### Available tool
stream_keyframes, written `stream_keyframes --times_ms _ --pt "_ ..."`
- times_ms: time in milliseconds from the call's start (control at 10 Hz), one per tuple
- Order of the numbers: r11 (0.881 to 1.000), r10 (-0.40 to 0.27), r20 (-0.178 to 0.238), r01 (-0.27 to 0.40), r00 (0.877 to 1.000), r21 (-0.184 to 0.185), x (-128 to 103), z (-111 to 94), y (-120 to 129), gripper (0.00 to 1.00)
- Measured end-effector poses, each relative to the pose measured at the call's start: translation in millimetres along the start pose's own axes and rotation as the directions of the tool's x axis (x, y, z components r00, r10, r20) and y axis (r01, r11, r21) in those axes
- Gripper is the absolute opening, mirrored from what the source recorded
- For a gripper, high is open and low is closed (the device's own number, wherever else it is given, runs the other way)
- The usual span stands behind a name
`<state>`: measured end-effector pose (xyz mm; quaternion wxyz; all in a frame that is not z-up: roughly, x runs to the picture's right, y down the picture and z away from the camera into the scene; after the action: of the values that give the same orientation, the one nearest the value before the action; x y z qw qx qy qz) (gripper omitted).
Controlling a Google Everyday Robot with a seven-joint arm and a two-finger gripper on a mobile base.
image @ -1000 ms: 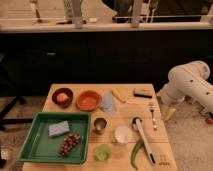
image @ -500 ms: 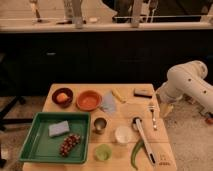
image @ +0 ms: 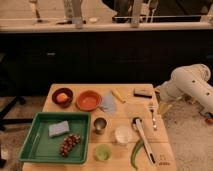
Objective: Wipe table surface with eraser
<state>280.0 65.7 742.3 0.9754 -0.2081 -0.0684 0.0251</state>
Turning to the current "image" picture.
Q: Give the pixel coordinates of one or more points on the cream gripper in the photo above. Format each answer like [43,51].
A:
[163,107]

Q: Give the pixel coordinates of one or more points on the black whiteboard eraser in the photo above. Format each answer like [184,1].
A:
[142,93]

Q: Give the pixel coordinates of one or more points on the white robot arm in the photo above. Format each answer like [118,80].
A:
[189,80]

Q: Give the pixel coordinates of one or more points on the silver fork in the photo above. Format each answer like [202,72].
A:
[152,110]

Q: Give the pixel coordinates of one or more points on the green chili pepper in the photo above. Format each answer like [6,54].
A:
[139,144]

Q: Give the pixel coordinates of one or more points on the white cup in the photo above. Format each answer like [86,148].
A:
[123,135]

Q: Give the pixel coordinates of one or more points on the grey cloth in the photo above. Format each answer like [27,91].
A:
[108,103]

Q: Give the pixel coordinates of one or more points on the small metal cup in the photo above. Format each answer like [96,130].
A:
[100,125]

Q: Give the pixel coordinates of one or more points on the orange bowl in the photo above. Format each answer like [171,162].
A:
[88,100]

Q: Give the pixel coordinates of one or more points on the red grape bunch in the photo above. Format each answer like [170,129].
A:
[69,143]

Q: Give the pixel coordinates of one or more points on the orange fruit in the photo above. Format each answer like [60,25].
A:
[61,97]

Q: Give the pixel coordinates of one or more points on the dark brown bowl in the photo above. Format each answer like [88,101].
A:
[68,92]

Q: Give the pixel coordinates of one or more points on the blue sponge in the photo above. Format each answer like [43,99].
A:
[58,129]

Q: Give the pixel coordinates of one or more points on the green plastic tray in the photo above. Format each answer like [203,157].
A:
[39,147]

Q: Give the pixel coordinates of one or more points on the dark counter cabinet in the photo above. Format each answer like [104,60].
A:
[34,61]

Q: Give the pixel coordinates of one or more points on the black office chair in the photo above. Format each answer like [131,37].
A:
[4,112]

